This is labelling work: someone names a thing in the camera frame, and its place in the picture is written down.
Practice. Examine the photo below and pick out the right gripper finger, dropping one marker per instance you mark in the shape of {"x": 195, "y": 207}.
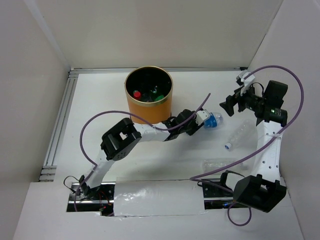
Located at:
{"x": 233, "y": 99}
{"x": 228, "y": 106}

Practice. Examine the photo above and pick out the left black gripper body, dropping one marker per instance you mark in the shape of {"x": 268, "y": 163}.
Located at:
{"x": 192, "y": 124}

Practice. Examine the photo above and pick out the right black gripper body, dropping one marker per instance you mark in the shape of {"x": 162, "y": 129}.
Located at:
{"x": 250, "y": 100}

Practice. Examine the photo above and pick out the blue label clear bottle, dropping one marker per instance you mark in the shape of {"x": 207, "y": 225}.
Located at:
{"x": 215, "y": 121}

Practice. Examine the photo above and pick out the clear bottle white-blue cap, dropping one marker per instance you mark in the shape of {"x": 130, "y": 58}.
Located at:
{"x": 240, "y": 135}

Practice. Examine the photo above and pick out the clear crushed label-less bottle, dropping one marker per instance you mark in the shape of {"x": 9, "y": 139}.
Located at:
{"x": 212, "y": 164}

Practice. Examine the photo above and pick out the clear bottle blue-white cap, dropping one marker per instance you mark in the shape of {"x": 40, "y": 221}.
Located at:
{"x": 149, "y": 93}

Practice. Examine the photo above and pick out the red label clear bottle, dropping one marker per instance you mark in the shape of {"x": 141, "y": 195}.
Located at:
{"x": 137, "y": 95}

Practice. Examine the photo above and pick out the small green bottle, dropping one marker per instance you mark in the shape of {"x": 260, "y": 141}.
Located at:
{"x": 158, "y": 98}

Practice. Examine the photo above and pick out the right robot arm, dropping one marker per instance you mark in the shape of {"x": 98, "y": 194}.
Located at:
{"x": 261, "y": 189}

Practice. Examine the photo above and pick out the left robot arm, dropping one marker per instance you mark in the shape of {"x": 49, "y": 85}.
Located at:
{"x": 119, "y": 140}

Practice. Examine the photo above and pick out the orange cylindrical bin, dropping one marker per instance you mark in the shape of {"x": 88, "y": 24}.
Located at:
{"x": 153, "y": 112}

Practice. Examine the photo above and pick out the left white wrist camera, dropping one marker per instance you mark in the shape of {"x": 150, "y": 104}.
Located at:
{"x": 201, "y": 116}

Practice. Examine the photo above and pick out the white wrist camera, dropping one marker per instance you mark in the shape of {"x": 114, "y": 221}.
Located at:
{"x": 244, "y": 80}
{"x": 201, "y": 116}

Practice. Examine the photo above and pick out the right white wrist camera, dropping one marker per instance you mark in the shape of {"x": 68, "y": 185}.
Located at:
{"x": 244, "y": 80}

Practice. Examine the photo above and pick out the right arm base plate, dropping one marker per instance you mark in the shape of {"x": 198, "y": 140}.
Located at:
{"x": 215, "y": 197}

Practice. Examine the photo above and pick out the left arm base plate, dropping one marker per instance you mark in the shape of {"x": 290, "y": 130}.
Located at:
{"x": 102, "y": 202}

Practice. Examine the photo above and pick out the aluminium frame rail left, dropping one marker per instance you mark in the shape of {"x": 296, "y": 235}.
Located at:
{"x": 51, "y": 159}

